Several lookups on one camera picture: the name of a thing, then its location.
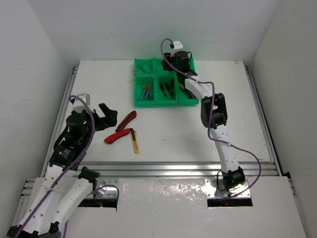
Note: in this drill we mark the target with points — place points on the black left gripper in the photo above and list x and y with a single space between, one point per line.
98 120

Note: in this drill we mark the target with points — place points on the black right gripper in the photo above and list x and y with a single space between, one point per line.
166 66

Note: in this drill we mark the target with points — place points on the black red utility knife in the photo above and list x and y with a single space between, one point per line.
126 121

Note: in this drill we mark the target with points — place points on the large yellow box cutter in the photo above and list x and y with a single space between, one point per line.
134 141

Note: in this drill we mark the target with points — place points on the black green precision screwdriver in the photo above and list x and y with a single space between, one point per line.
168 89

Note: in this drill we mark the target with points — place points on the yellow needle nose pliers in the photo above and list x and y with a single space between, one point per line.
191 95

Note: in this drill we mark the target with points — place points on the blue screwdriver thin shaft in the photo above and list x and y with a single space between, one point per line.
149 99

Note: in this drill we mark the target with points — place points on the small silver wrench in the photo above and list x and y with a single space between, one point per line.
143 70

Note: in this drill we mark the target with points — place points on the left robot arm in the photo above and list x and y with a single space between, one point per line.
60 192

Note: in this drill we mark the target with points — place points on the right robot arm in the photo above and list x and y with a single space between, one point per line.
213 115

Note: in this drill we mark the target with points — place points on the green six-compartment bin tray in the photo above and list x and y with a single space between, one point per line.
155 87

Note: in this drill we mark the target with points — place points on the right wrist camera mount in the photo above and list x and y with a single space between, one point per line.
176 46

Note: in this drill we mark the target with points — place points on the aluminium rail frame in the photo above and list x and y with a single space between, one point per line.
174 144

